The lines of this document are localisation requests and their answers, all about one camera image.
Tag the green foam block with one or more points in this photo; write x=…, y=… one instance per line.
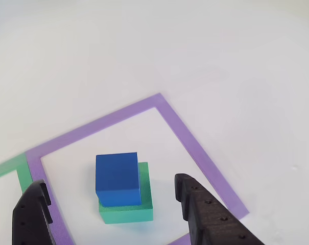
x=144, y=204

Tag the small blue cube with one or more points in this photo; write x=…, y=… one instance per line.
x=117, y=176

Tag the green square frame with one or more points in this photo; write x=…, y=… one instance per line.
x=24, y=173

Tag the purple square frame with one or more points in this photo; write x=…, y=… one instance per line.
x=185, y=137

